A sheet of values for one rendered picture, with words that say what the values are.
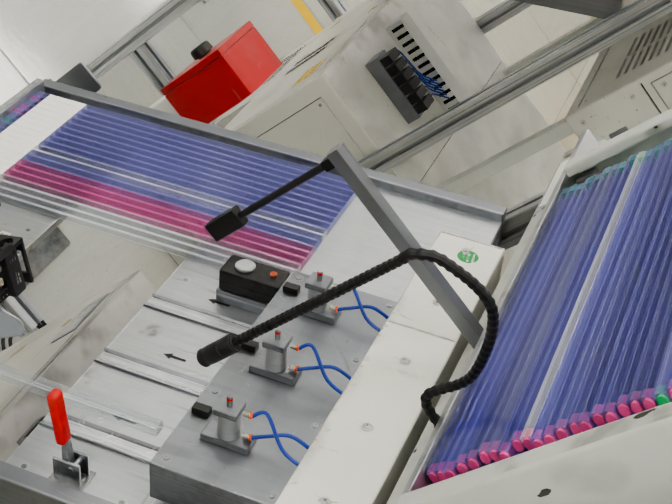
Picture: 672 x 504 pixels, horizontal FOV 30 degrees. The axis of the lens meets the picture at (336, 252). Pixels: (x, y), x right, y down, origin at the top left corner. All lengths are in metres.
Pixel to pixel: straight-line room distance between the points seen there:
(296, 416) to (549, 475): 0.38
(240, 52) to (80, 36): 1.00
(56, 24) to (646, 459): 2.36
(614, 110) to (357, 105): 0.54
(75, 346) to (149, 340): 0.46
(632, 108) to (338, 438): 1.35
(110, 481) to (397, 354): 0.32
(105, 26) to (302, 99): 0.72
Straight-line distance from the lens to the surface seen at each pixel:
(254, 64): 2.17
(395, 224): 1.24
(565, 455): 0.93
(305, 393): 1.28
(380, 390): 1.26
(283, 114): 2.67
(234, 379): 1.29
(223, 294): 1.47
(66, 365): 1.86
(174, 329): 1.44
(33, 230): 1.61
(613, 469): 0.93
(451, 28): 3.10
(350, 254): 1.57
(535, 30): 4.98
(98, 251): 2.83
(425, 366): 1.30
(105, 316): 1.93
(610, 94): 2.42
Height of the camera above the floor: 2.04
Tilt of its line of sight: 37 degrees down
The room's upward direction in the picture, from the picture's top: 62 degrees clockwise
